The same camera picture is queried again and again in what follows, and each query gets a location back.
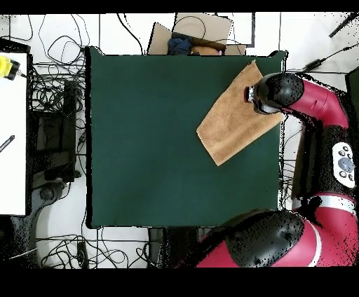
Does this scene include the tan terry towel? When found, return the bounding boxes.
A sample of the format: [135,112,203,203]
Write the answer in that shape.
[196,59,286,167]

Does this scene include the orange garment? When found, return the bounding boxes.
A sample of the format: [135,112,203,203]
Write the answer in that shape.
[191,45,222,56]

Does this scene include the black power adapter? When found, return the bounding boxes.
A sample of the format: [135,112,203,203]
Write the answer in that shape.
[302,57,327,71]

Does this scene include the brown cardboard box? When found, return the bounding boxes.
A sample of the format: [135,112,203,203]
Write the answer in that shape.
[147,12,248,56]

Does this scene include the dark blue garment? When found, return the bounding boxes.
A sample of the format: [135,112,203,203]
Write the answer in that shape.
[167,34,193,56]

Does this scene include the dark green table cloth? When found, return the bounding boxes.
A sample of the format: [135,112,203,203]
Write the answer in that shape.
[85,46,290,229]

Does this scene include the thin black rod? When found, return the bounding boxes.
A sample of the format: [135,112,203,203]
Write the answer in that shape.
[328,12,359,39]

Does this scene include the dark grey stand base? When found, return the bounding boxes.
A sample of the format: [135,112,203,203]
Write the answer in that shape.
[30,181,66,214]

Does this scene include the black power strip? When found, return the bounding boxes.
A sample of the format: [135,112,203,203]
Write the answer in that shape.
[76,241,89,268]

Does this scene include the yellow and black tool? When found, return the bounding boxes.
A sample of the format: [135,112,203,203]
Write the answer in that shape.
[0,55,21,81]

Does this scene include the black marker pen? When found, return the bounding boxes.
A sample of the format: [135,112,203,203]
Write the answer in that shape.
[0,134,15,153]

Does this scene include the white board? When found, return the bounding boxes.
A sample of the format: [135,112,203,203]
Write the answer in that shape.
[0,52,28,216]

